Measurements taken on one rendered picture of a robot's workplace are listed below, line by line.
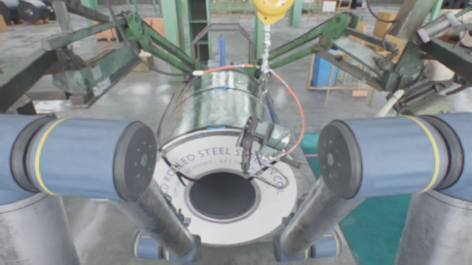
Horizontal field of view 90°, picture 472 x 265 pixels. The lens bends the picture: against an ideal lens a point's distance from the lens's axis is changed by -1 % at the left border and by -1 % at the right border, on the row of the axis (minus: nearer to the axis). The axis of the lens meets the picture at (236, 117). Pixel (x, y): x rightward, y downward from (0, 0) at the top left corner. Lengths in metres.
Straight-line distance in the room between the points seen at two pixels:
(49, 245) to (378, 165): 0.68
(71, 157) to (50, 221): 0.24
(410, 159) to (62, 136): 0.58
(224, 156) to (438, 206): 1.23
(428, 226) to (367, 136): 0.30
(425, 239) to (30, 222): 0.83
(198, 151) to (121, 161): 1.21
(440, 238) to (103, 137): 0.69
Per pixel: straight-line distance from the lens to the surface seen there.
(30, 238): 0.69
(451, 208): 0.65
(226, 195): 2.25
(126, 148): 0.44
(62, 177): 0.49
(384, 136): 0.47
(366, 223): 3.02
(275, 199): 1.94
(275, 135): 1.38
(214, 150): 1.60
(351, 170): 0.44
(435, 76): 1.59
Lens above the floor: 2.15
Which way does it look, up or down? 28 degrees down
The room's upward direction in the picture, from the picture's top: straight up
